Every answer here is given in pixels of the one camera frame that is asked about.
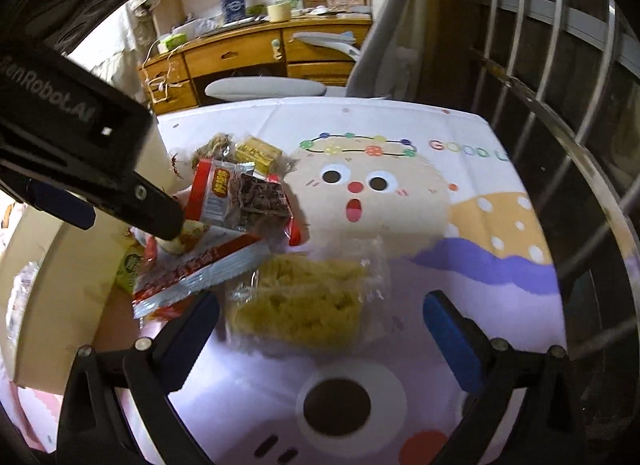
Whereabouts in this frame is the red white large snack bag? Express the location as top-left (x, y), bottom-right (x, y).
top-left (132, 226), bottom-right (271, 319)

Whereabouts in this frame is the metal bed rail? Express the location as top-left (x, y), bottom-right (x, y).
top-left (470, 0), bottom-right (640, 396)

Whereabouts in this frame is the masking tape roll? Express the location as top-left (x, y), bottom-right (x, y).
top-left (267, 1), bottom-right (292, 23)

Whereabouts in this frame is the grey office chair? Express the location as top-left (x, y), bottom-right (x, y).
top-left (204, 0), bottom-right (467, 102)

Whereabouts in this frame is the wooden desk with drawers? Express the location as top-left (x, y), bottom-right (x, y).
top-left (138, 17), bottom-right (371, 115)

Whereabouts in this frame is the cartoon printed bed sheet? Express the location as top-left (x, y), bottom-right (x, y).
top-left (0, 96), bottom-right (569, 465)

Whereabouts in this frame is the white plastic storage bin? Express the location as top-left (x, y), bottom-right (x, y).
top-left (0, 133), bottom-right (177, 396)

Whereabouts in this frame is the red date walnut snack packet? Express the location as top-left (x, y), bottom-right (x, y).
top-left (183, 159), bottom-right (296, 243)

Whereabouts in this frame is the yellow small cake packet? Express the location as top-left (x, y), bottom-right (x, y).
top-left (235, 136), bottom-right (283, 177)

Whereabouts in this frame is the blue paper gift bag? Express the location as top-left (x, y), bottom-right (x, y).
top-left (220, 0), bottom-right (246, 24)

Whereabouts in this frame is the brown nut cluster bag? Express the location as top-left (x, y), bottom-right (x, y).
top-left (191, 133), bottom-right (235, 169)

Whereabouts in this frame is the yellow noodle cake bag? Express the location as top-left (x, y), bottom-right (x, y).
top-left (224, 240), bottom-right (390, 357)

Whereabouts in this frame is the green mung bean cake packet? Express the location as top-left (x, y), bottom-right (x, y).
top-left (115, 244), bottom-right (144, 295)

